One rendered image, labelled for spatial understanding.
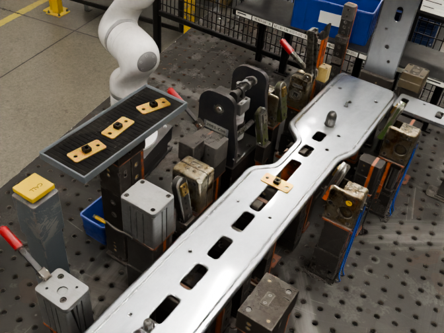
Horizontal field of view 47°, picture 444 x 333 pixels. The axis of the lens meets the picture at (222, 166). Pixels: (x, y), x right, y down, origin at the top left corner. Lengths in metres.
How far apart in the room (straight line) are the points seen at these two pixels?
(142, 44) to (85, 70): 2.28
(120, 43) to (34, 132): 1.77
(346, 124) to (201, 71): 0.94
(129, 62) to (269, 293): 0.77
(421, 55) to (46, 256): 1.49
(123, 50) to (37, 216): 0.59
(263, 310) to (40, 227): 0.50
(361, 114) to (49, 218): 1.01
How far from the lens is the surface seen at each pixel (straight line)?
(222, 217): 1.27
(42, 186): 1.13
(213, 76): 2.36
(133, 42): 1.52
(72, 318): 1.08
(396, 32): 1.88
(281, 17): 2.17
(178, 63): 2.45
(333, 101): 1.74
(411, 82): 1.89
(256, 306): 1.08
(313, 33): 1.66
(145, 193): 1.16
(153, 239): 1.18
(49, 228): 1.19
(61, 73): 3.77
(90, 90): 3.56
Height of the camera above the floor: 1.92
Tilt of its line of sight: 41 degrees down
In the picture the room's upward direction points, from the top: 6 degrees clockwise
